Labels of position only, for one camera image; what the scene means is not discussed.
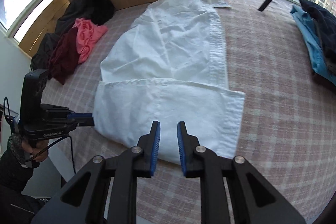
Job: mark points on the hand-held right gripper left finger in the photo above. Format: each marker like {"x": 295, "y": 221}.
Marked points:
{"x": 155, "y": 150}

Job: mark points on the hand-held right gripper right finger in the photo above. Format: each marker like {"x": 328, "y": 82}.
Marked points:
{"x": 182, "y": 153}

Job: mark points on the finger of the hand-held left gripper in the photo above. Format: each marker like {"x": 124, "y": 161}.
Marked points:
{"x": 86, "y": 123}
{"x": 81, "y": 116}

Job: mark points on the white shirt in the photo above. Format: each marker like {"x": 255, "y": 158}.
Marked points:
{"x": 170, "y": 43}

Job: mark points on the person's left forearm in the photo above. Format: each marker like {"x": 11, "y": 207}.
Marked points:
{"x": 13, "y": 176}

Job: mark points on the person's left hand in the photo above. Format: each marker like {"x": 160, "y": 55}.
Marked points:
{"x": 39, "y": 157}

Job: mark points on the maroon garment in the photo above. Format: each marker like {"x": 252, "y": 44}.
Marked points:
{"x": 63, "y": 58}

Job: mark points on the pink garment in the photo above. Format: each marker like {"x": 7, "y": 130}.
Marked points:
{"x": 89, "y": 32}

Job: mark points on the pine wood panel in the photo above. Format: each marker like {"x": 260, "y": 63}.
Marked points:
{"x": 50, "y": 11}

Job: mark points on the dark grey garment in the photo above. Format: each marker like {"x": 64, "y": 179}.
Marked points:
{"x": 73, "y": 8}

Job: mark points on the person's black jacket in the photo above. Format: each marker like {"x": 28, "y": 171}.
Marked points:
{"x": 21, "y": 208}

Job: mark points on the black garment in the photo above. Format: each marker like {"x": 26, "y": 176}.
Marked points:
{"x": 103, "y": 8}

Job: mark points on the folded blue garment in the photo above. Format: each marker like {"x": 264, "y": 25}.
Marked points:
{"x": 309, "y": 37}

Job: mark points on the folded navy garment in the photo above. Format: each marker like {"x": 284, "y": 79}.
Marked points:
{"x": 325, "y": 24}

